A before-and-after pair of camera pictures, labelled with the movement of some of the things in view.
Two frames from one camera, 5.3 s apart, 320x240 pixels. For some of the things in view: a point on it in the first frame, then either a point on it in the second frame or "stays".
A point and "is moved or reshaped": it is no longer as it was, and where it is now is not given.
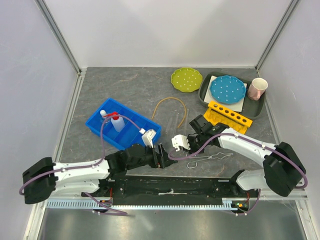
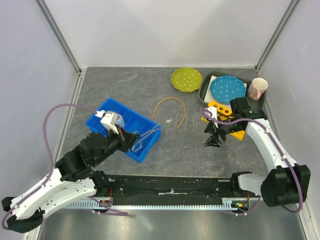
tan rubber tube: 172,98 stays
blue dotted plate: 228,89 stays
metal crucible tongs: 193,164 is moved or reshaped
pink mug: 258,86 stays
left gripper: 165,162 -> 127,139
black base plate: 142,191 stays
